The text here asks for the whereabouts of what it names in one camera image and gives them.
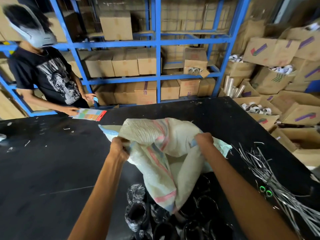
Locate blue metal shelf rack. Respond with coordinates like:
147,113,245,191
0,0,252,117

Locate pile of printed cardboard boxes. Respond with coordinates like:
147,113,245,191
218,18,320,168

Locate person's right forearm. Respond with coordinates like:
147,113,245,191
200,145,299,240

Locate bundle of clear film rolls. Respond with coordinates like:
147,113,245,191
223,75,246,98

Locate bundle of silver strips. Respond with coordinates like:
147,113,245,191
234,142,320,240

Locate colourful flat packet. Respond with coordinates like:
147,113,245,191
72,108,107,122

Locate person's right hand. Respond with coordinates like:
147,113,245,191
195,133,214,154

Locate stack of plain cardboard boxes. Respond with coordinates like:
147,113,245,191
0,0,242,120

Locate open carton with tape rolls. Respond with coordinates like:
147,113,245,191
183,48,211,78

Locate person's left hand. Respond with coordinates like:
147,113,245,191
109,137,131,163

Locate person's left forearm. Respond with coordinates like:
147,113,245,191
68,154,129,240

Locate heap of black plastic bags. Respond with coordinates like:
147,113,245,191
124,172,237,240

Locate white woven plastic sack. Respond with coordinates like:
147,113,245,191
98,118,233,214

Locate green-handled scissors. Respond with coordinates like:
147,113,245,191
258,186,273,198

